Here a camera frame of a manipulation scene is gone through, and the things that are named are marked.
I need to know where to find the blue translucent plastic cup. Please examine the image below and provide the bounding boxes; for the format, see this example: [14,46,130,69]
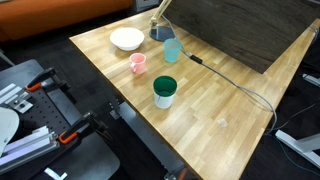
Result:
[163,37,183,64]

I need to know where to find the white bowl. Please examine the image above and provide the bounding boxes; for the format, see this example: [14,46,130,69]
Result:
[109,26,146,52]

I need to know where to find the white mug green inside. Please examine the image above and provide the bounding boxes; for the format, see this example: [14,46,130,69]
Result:
[152,75,179,110]

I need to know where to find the pink plastic mug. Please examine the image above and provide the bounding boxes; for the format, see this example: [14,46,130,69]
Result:
[128,52,148,76]

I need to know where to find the small clear plastic piece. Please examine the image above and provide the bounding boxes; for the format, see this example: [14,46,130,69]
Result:
[217,117,230,129]

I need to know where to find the black perforated mounting cart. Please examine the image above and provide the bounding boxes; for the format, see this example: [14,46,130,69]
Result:
[0,58,121,180]

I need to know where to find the dark wooden board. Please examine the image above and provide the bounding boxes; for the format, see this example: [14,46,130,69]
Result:
[162,0,320,75]

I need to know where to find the white tape strip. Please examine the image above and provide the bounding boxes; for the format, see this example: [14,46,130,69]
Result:
[43,167,68,180]

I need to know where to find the white metal table foot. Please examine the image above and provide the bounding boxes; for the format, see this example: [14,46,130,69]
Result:
[274,128,320,170]
[301,72,320,89]

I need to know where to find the grey metal table frame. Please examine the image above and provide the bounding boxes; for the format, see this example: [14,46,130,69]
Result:
[109,100,188,180]

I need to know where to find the grey lamp cable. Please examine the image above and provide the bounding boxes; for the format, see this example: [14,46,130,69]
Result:
[161,14,278,135]

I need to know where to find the orange handled table clamp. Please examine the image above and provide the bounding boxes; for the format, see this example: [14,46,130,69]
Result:
[163,166,190,180]

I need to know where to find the black floor cable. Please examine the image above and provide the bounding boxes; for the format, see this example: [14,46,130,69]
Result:
[264,102,318,134]
[274,134,320,178]

